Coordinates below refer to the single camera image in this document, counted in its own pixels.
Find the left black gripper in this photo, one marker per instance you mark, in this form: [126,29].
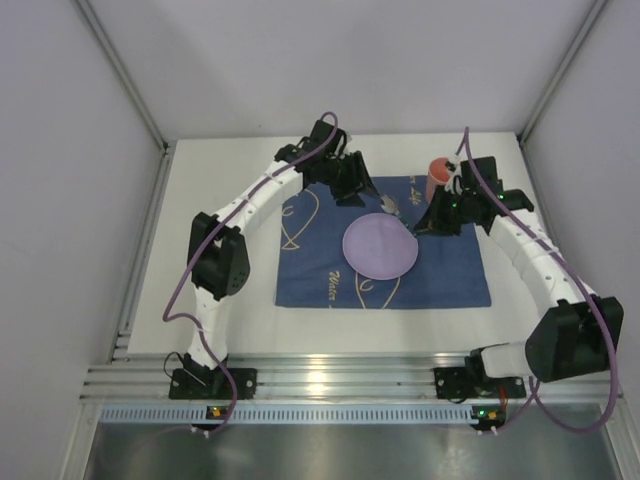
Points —
[354,176]

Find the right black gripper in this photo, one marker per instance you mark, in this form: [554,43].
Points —
[445,214]

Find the spoon with green handle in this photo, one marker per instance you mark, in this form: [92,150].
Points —
[390,206]

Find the orange plastic cup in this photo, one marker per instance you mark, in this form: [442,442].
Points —
[439,173]

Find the blue fish-print cloth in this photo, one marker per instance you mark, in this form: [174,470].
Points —
[313,272]

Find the purple plastic plate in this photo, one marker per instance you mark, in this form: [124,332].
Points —
[378,246]

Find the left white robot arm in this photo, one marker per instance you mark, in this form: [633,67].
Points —
[218,259]

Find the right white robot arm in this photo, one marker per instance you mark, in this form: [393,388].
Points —
[577,330]

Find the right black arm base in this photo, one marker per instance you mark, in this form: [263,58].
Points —
[470,381]

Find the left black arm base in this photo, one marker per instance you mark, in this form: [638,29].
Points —
[192,381]

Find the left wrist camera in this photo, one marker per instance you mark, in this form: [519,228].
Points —
[334,138]

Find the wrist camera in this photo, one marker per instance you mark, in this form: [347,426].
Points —
[334,138]
[462,177]

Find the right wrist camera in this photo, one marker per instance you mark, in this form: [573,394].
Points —
[462,177]

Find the aluminium frame rail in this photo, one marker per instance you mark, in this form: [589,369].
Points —
[314,378]

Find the perforated cable duct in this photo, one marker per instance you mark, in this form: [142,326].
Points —
[301,414]

